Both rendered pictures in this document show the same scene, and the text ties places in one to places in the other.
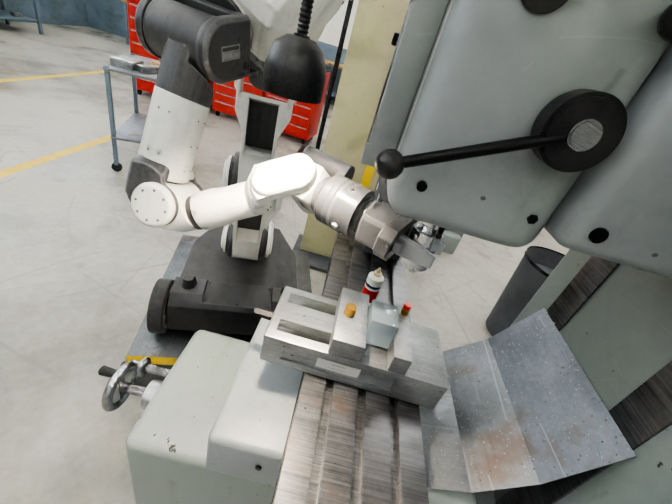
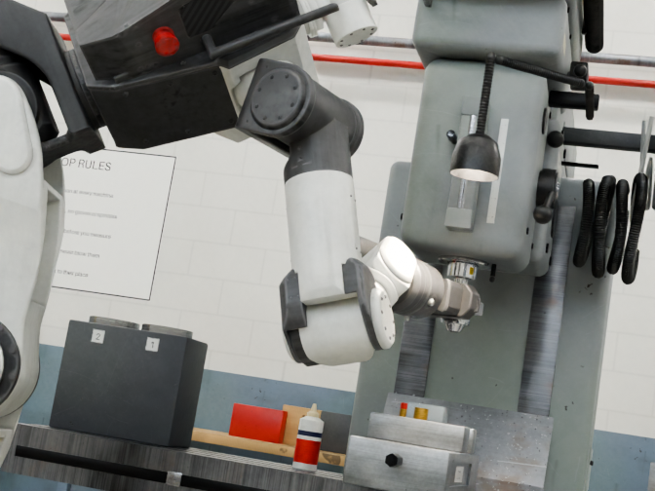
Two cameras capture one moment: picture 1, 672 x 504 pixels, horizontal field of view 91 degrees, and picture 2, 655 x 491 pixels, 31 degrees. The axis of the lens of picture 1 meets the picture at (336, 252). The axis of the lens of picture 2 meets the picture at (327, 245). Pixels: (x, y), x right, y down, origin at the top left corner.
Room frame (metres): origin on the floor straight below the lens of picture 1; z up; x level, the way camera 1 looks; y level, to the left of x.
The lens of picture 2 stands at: (0.13, 1.74, 1.01)
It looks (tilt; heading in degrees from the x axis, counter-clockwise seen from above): 9 degrees up; 287
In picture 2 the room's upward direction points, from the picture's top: 9 degrees clockwise
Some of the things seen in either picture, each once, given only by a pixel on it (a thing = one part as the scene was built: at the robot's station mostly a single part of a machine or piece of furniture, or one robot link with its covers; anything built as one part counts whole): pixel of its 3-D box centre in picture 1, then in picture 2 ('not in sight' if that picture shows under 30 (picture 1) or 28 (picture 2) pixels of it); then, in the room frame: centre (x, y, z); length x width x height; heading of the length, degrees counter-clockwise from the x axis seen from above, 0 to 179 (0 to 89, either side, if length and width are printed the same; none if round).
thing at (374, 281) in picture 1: (373, 284); (309, 436); (0.68, -0.11, 0.99); 0.04 x 0.04 x 0.11
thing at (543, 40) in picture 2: not in sight; (497, 56); (0.47, -0.17, 1.68); 0.34 x 0.24 x 0.10; 92
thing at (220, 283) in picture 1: (245, 256); not in sight; (1.15, 0.37, 0.59); 0.64 x 0.52 x 0.33; 17
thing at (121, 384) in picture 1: (134, 389); not in sight; (0.44, 0.37, 0.63); 0.16 x 0.12 x 0.12; 92
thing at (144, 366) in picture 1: (157, 370); not in sight; (0.58, 0.41, 0.51); 0.22 x 0.06 x 0.06; 92
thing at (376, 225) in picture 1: (370, 221); (426, 295); (0.50, -0.04, 1.23); 0.13 x 0.12 x 0.10; 157
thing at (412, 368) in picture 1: (357, 337); (418, 455); (0.49, -0.09, 0.99); 0.35 x 0.15 x 0.11; 91
